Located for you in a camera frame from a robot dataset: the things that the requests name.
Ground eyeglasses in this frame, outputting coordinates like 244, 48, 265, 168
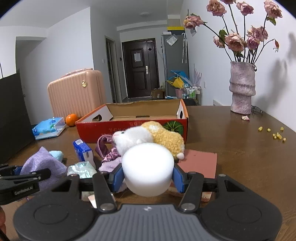
251, 105, 263, 114

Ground white round foam sponge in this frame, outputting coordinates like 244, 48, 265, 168
121, 143, 175, 197

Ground grey refrigerator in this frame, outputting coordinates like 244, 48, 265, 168
161, 35, 189, 96

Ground pink sponge pad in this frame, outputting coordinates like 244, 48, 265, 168
178, 150, 217, 178

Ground brown cardboard box on floor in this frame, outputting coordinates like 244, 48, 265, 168
151, 89, 165, 100

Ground black paper bag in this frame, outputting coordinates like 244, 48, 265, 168
0, 73, 35, 163

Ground fallen rose petal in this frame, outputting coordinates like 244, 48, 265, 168
241, 115, 250, 121

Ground purple textured vase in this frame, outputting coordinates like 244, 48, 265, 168
229, 61, 257, 115

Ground pink satin scrunchie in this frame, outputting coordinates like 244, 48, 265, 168
95, 135, 121, 172

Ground yellow popcorn pieces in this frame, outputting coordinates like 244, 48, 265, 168
266, 126, 287, 143

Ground black bag on chair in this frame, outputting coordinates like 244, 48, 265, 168
183, 98, 197, 106

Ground red cardboard box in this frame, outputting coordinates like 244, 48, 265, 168
75, 99, 189, 143

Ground dried pink roses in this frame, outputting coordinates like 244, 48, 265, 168
184, 0, 283, 64

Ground light green plastic bag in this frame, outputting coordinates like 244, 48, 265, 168
67, 162, 97, 179

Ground orange fruit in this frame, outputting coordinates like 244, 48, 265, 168
65, 113, 79, 127

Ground pink ribbed suitcase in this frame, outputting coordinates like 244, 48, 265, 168
47, 68, 106, 118

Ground purple cloth pouch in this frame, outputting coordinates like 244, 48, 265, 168
20, 147, 67, 191

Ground dark brown door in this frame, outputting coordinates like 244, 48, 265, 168
122, 38, 160, 98

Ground white and yellow plush toy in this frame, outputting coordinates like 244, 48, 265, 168
112, 121, 185, 160

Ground yellow bag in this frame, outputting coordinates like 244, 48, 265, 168
166, 77, 184, 89

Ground blue tissue pack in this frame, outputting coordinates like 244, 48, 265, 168
32, 117, 66, 140

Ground light blue soft cloth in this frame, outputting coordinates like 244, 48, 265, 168
49, 151, 64, 162

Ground person's left hand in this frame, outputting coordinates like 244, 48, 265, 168
0, 207, 6, 234

